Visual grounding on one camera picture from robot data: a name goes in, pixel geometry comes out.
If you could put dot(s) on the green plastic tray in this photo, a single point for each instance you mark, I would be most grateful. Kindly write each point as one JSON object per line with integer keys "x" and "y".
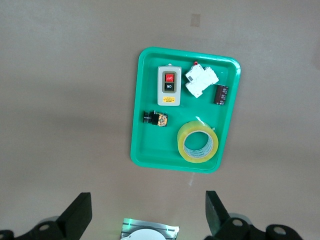
{"x": 155, "y": 142}

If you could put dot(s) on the black cylindrical capacitor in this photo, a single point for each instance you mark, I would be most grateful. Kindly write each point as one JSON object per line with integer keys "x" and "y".
{"x": 221, "y": 95}

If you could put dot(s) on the yellowish clear packing tape roll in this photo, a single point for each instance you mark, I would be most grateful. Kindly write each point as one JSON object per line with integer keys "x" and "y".
{"x": 182, "y": 136}

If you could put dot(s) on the black push button with orange block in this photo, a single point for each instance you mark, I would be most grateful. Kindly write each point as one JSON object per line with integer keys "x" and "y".
{"x": 156, "y": 118}

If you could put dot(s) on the white circuit breaker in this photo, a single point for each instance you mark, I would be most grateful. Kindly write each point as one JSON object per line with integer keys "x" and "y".
{"x": 200, "y": 80}

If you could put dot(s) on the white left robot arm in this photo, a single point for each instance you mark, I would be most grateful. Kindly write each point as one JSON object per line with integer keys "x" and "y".
{"x": 145, "y": 236}

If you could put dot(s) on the grey on-off switch box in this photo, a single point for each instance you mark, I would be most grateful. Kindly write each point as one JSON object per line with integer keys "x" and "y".
{"x": 172, "y": 71}

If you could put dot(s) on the left arm aluminium base plate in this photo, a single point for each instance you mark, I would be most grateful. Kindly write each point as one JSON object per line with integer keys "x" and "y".
{"x": 127, "y": 226}

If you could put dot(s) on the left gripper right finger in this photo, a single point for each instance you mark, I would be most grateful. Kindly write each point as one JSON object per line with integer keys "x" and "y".
{"x": 220, "y": 225}

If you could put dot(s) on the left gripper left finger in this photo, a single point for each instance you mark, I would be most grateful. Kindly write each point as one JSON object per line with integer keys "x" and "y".
{"x": 72, "y": 220}

